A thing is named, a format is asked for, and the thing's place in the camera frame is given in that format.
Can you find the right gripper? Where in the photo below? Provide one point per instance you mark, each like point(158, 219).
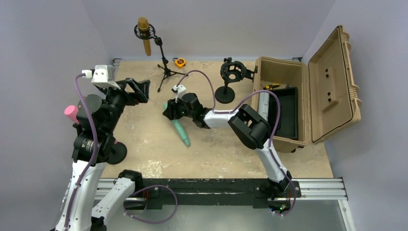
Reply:
point(172, 110)

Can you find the orange tape measure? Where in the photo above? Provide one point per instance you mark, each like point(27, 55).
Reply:
point(179, 62)

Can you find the tan plastic case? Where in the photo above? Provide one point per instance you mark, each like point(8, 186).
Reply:
point(327, 100)

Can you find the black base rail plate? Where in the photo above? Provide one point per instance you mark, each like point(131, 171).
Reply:
point(257, 193)

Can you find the gold microphone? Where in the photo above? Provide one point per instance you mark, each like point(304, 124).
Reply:
point(144, 29)

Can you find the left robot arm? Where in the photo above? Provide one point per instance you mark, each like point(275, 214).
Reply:
point(94, 148)

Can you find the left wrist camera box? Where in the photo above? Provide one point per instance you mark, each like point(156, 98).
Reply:
point(104, 77)

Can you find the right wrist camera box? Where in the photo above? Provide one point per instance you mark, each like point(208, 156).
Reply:
point(179, 91)

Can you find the yellow black tool in case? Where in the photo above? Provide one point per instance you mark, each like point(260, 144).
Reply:
point(271, 86)

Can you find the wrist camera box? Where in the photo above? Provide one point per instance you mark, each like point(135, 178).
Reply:
point(104, 77)
point(179, 91)

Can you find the pink microphone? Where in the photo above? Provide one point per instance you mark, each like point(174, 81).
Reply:
point(71, 113)

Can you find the black tray in case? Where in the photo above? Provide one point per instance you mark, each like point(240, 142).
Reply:
point(288, 122)

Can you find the mint green microphone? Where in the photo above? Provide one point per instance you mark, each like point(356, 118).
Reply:
point(180, 130)

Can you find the grey box in case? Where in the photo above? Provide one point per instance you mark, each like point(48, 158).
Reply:
point(263, 104)

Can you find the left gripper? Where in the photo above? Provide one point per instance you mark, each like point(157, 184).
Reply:
point(140, 88)

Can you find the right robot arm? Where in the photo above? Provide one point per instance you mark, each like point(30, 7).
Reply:
point(253, 131)

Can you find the black round-base stand with shockmount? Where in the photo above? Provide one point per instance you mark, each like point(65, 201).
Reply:
point(231, 72)

